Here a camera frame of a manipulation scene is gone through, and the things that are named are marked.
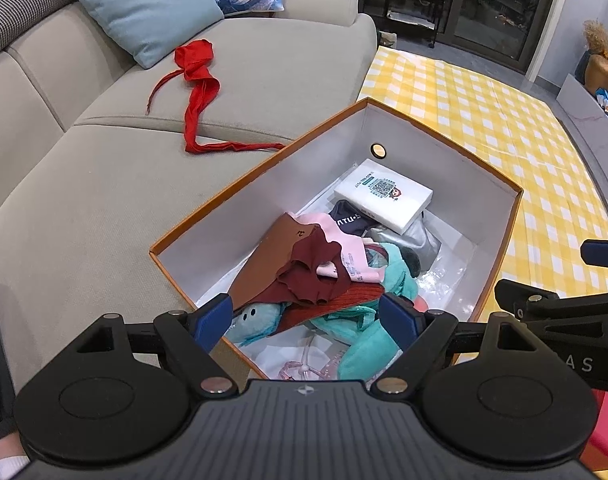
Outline grey television cabinet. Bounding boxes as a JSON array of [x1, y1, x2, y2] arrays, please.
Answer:
[[556, 72, 608, 133]]

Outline red ribbon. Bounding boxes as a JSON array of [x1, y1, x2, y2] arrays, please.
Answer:
[[144, 37, 287, 156]]

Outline light blue pillow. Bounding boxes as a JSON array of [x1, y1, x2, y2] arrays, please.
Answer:
[[62, 0, 225, 70]]

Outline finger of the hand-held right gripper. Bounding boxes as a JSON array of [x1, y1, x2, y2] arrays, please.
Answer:
[[494, 278, 578, 318], [580, 239, 608, 267]]

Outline brown maroon underwear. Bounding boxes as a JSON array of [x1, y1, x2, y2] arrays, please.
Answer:
[[227, 212, 355, 311]]

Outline red corduroy cloth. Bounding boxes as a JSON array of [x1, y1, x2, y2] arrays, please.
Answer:
[[271, 282, 387, 333]]

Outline white tissue packet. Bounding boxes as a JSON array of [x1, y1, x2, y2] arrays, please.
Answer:
[[333, 158, 433, 237]]

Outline small blue dinosaur plush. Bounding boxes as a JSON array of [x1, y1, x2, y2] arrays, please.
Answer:
[[229, 301, 289, 348]]

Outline beige sofa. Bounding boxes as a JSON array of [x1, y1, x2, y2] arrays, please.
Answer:
[[0, 0, 379, 396]]

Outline white sock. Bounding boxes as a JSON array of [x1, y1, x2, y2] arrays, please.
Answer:
[[0, 452, 32, 480]]

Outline grey striped pillow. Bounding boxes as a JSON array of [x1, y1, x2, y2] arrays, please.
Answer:
[[0, 0, 74, 66]]

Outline dried flowers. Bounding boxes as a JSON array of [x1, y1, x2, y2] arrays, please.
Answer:
[[582, 19, 608, 57]]

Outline orange cardboard box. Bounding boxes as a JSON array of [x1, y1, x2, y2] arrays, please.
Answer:
[[148, 98, 525, 381]]

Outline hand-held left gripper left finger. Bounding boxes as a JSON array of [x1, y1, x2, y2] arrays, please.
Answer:
[[76, 292, 237, 397]]

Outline black shelf cart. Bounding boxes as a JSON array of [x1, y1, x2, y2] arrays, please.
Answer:
[[386, 0, 457, 48]]

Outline shiny pink pouch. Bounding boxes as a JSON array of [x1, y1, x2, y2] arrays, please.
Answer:
[[279, 345, 349, 381]]

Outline glass sliding door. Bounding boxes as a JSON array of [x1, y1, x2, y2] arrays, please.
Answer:
[[356, 0, 565, 73]]

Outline gold vase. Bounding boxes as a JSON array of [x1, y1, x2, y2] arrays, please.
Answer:
[[583, 51, 608, 97]]

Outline pink printed cloth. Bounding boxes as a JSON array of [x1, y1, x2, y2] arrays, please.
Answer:
[[289, 211, 387, 283]]

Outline silver pouch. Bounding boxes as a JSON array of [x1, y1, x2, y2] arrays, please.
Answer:
[[366, 212, 442, 273]]

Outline navy drawstring cloth bag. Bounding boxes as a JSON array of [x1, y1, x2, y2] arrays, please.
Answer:
[[329, 199, 379, 235]]

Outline teal plush toy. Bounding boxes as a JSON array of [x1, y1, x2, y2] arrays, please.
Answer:
[[311, 242, 419, 381]]

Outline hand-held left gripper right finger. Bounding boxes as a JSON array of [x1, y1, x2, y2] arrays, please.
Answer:
[[371, 291, 555, 397]]

